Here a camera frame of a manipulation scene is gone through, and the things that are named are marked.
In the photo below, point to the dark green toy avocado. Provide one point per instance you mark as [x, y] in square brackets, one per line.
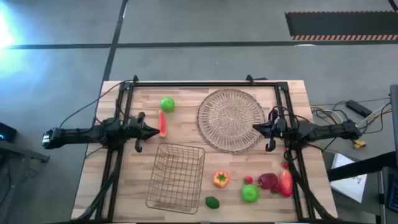
[212, 202]

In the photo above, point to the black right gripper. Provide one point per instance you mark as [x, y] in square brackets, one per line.
[280, 129]

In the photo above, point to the green toy apple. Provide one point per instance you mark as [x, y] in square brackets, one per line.
[167, 104]
[249, 193]

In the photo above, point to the black electronic device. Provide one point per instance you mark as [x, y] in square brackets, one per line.
[6, 132]

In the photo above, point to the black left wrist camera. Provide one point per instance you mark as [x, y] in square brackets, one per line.
[138, 146]

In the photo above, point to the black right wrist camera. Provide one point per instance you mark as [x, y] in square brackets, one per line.
[270, 145]

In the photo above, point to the round woven placemat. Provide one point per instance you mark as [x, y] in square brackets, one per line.
[230, 120]

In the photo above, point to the black metal bar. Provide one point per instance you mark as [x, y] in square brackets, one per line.
[360, 166]

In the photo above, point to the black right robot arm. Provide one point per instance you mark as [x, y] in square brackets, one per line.
[326, 130]

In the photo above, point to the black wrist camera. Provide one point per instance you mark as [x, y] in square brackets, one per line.
[138, 146]
[270, 145]

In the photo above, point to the black power adapter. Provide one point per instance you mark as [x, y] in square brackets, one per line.
[359, 108]

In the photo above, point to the dark red toy apple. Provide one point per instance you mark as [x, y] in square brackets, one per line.
[268, 181]

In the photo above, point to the red orange toy mango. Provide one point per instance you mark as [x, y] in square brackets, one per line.
[286, 183]

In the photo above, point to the yellow connector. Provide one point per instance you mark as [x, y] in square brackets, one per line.
[359, 143]

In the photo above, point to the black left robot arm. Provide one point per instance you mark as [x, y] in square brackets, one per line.
[77, 135]

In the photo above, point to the black hazard striped floor mat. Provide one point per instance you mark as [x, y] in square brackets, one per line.
[342, 25]

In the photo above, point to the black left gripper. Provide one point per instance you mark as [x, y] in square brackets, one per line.
[135, 130]

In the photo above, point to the grey metal post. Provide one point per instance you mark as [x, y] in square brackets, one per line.
[395, 118]

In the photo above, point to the white paper sheet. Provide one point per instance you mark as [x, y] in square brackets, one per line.
[351, 186]

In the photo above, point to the orange toy bell pepper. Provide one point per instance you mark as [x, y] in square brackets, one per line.
[221, 179]

